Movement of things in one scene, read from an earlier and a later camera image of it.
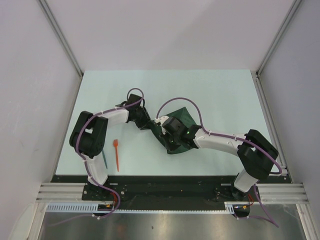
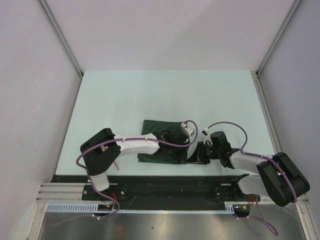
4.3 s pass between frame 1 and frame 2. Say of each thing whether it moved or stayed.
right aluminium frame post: stayed
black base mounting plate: stayed
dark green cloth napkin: moved
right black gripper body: moved
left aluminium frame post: stayed
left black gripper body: moved
